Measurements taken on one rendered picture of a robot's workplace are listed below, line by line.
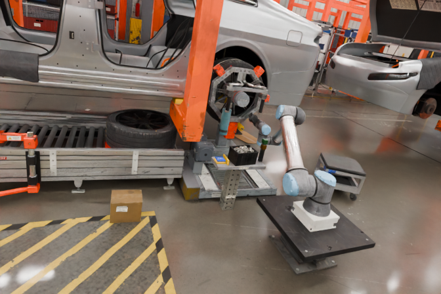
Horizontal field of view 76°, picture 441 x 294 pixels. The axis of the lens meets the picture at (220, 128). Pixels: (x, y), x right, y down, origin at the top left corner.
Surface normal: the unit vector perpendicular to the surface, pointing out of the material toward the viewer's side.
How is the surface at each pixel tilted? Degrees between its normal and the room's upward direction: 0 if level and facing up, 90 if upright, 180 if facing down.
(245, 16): 81
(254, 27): 90
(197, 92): 90
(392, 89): 90
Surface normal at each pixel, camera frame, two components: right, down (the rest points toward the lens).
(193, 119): 0.33, 0.38
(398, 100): -0.36, 0.42
